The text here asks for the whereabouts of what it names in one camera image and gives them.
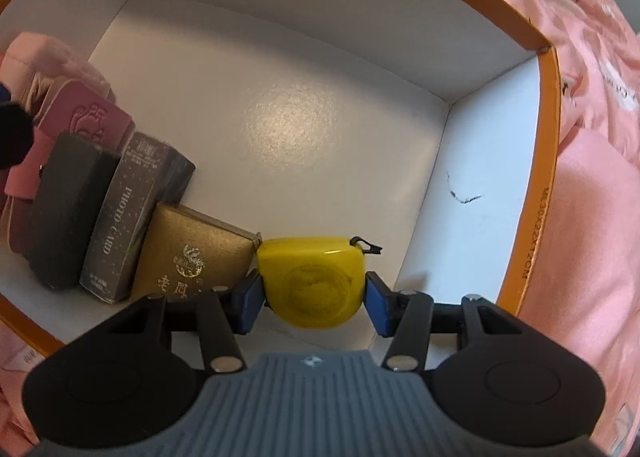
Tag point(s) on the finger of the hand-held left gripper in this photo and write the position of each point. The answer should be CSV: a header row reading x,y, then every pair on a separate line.
x,y
12,132

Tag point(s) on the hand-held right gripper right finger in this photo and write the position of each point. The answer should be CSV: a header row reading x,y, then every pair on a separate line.
x,y
380,307

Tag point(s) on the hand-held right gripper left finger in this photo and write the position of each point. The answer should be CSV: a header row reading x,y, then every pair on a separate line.
x,y
248,304

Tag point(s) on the yellow tape measure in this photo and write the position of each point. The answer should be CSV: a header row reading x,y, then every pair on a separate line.
x,y
310,277

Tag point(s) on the pink card wallet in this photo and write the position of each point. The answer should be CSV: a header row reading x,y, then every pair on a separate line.
x,y
85,112

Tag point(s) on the gold box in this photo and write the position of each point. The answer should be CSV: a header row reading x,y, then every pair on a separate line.
x,y
200,247

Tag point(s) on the dark grey box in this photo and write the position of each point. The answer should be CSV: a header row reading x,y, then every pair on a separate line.
x,y
65,207

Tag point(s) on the grey speckled card box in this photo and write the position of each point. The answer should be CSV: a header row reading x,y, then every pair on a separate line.
x,y
125,217

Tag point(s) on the orange cardboard box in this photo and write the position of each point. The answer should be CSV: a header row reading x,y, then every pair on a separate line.
x,y
300,112

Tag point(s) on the pink printed blanket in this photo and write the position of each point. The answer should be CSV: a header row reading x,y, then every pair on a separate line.
x,y
590,237

